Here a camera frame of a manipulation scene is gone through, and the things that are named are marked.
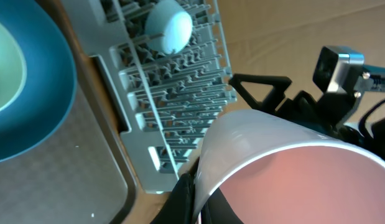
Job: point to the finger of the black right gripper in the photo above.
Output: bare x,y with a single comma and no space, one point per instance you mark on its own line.
273,90

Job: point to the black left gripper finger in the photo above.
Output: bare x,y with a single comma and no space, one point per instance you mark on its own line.
178,207

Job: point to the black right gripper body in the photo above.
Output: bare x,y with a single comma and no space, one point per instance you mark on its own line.
326,114

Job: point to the pink cup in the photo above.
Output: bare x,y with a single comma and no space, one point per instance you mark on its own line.
258,168

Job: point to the light blue bowl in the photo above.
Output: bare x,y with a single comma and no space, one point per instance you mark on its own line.
175,24

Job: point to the grey dishwasher rack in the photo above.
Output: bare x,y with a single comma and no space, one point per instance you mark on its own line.
166,101

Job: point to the brown serving tray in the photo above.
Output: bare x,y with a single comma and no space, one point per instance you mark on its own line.
77,175

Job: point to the dark blue plate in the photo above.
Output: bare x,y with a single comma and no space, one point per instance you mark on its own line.
51,79

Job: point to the mint green bowl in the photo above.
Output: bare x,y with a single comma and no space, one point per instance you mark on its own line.
13,69

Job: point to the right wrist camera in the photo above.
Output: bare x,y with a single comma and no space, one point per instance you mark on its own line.
333,65

